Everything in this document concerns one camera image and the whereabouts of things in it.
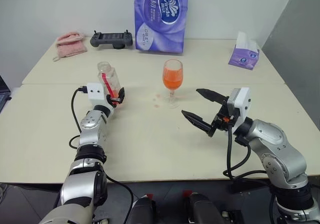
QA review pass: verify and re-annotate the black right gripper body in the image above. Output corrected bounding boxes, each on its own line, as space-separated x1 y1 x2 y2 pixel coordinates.
211 96 237 132

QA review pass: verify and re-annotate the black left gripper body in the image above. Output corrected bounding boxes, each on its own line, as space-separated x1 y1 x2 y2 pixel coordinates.
106 95 123 108

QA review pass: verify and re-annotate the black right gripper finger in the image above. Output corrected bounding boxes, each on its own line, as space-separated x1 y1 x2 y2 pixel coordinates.
195 88 229 104
181 110 217 138

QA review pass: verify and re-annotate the clear plastic drink bottle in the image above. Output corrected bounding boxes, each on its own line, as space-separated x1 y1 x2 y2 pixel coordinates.
96 61 123 104

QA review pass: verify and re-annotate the wine glass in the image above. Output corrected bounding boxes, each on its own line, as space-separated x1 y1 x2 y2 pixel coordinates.
162 58 184 109

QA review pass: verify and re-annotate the small purple tissue pack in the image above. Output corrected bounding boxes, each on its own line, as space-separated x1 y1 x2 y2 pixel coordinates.
227 31 260 71

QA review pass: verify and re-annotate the black handheld controller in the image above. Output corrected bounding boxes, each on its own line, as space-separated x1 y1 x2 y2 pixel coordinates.
89 29 134 50

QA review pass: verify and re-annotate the pink towel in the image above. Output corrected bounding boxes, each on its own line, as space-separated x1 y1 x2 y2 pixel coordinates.
52 32 88 62

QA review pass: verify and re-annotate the large purple tissue pack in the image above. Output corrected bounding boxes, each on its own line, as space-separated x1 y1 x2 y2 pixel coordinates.
132 0 191 54

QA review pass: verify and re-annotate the dark rounded shape red tab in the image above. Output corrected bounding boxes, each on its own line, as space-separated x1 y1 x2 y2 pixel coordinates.
131 193 157 224
183 190 221 224

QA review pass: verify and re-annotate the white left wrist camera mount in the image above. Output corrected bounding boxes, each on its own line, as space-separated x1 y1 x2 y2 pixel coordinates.
86 83 108 107

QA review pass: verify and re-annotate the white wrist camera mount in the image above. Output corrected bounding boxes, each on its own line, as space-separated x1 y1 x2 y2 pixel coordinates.
226 87 252 128
86 83 108 107

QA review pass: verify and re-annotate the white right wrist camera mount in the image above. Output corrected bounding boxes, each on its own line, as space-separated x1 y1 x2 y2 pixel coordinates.
226 87 252 128

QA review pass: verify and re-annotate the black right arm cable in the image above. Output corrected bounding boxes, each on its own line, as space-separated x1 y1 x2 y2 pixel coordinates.
223 124 270 182

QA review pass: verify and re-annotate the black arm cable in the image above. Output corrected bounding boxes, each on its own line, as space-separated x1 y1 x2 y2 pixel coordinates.
223 124 270 182
69 85 135 224

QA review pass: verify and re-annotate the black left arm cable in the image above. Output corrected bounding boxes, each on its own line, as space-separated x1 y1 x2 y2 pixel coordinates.
69 85 135 224

